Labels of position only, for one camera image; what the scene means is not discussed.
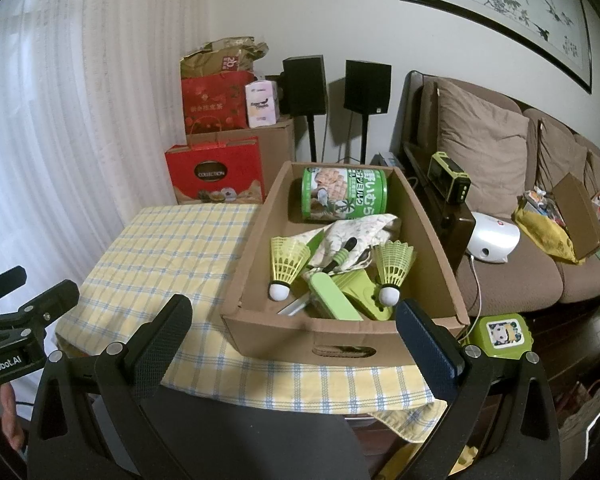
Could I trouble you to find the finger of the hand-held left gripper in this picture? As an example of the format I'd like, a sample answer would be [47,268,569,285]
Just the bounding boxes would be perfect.
[0,280,81,347]
[0,266,27,307]

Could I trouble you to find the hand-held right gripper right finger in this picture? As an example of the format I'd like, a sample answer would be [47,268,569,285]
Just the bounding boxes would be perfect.
[395,299,563,480]

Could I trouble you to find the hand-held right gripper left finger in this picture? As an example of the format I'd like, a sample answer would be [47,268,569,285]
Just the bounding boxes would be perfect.
[27,294,193,480]

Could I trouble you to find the green squeegee with silver blade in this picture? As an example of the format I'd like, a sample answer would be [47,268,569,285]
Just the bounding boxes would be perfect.
[277,267,397,322]

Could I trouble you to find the yellow-green shuttlecock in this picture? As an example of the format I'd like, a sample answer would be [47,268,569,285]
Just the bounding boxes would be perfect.
[267,236,312,302]
[372,240,417,307]

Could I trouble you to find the green plastic blade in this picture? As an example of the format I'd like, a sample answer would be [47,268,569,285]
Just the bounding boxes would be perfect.
[330,270,376,293]

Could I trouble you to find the green case with carabiner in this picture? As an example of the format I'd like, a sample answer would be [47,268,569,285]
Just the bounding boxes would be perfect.
[307,272,363,322]

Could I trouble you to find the brown cardboard box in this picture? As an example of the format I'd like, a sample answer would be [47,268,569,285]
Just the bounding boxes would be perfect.
[220,160,471,366]

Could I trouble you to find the floral cloth bag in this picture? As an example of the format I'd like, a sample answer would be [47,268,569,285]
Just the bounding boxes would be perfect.
[307,213,401,268]

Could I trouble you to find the green labelled can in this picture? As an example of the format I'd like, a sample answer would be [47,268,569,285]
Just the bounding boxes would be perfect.
[300,166,392,223]

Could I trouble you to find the person's left hand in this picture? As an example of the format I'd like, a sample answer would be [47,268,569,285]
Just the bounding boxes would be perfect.
[0,384,29,453]

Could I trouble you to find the green lunch box with sticker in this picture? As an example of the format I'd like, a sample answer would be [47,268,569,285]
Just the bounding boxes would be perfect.
[467,312,531,359]

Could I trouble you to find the yellow checked tablecloth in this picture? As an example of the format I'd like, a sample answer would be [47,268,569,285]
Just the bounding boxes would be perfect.
[55,204,473,446]

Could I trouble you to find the brown sofa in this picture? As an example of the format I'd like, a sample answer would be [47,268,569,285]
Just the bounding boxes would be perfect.
[400,70,600,318]

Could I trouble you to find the crumpled yellow plastic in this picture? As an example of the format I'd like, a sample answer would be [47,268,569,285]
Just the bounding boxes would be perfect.
[380,442,481,480]

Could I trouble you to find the dark brown box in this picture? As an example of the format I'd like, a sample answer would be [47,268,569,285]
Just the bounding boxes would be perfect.
[424,194,476,257]

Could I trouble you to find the white domed device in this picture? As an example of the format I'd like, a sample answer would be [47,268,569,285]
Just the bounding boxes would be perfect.
[465,211,522,264]

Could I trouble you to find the yellow printed bag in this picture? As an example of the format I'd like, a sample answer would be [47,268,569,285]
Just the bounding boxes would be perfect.
[512,205,578,265]

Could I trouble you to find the green and black device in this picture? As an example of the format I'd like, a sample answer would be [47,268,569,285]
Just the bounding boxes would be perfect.
[426,151,472,205]

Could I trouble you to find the white curtain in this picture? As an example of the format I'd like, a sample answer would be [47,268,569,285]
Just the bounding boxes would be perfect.
[0,0,191,311]

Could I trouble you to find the red gift box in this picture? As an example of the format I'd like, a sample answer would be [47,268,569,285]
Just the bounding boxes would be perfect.
[164,137,267,206]

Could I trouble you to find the paper shopping bag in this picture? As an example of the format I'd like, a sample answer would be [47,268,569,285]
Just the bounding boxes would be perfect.
[555,377,600,480]

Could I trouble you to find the colourful snack packets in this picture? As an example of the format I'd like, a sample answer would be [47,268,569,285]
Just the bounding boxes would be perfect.
[522,187,561,217]

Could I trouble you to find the brown cardboard piece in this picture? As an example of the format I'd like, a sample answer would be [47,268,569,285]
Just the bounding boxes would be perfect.
[551,172,600,261]

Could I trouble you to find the large brown carton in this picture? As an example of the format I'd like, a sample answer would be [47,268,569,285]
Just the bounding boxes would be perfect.
[187,117,296,196]

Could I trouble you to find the large beige cushion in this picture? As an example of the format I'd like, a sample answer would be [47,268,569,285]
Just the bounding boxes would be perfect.
[432,80,531,206]

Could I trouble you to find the black speaker stand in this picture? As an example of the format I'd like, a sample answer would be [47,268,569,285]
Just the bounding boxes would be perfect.
[306,115,319,163]
[359,112,372,165]

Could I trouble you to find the medium beige cushion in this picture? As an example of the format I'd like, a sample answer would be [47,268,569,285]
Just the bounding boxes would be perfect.
[535,119,588,191]

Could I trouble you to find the pink tissue box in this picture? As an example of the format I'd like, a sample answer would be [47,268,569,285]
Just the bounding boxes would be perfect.
[245,79,281,128]

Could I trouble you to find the black speaker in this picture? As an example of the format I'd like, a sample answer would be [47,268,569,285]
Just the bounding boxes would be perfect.
[281,56,328,117]
[343,60,392,115]

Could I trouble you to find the crumpled gold paper bag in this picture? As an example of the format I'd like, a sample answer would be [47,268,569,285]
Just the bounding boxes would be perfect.
[180,36,271,81]

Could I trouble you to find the white cable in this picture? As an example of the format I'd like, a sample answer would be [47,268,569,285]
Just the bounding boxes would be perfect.
[461,254,484,324]

